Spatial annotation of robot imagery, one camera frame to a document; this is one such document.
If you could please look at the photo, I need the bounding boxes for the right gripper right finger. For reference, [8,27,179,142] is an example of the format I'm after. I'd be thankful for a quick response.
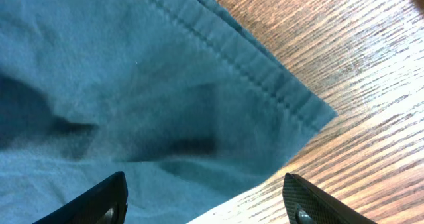
[282,173,376,224]

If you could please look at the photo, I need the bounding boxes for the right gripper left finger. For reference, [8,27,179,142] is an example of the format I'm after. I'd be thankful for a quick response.
[34,171,128,224]

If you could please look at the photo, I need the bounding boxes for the dark blue shorts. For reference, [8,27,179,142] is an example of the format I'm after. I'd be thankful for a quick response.
[1,0,335,223]

